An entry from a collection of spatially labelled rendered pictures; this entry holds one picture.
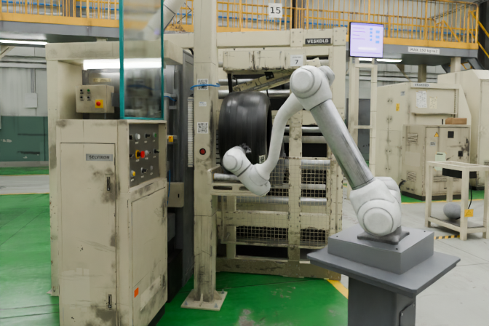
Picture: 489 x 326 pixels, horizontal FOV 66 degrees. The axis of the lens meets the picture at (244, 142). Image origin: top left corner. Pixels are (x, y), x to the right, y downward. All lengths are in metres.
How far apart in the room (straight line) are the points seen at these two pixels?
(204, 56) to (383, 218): 1.60
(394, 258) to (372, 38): 5.25
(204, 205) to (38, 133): 9.69
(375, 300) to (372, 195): 0.52
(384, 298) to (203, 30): 1.88
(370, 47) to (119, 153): 5.20
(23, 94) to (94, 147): 10.18
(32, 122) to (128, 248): 10.13
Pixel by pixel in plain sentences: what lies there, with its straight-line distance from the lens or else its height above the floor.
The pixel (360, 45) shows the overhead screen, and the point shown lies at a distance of 6.51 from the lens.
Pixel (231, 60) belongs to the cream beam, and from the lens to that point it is 2.81.
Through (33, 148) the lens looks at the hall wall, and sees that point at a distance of 12.05.
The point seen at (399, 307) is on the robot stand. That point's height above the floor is 0.48.
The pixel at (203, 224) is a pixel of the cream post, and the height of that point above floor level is 0.56.
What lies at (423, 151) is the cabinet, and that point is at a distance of 6.75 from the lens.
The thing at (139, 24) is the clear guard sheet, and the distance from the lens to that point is 2.24.
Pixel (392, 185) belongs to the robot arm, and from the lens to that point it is 1.77.
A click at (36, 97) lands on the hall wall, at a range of 12.03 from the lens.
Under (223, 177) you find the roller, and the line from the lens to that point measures 2.46.
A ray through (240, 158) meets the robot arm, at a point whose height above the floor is 1.08.
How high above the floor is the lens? 1.26
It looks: 3 degrees down
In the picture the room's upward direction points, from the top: straight up
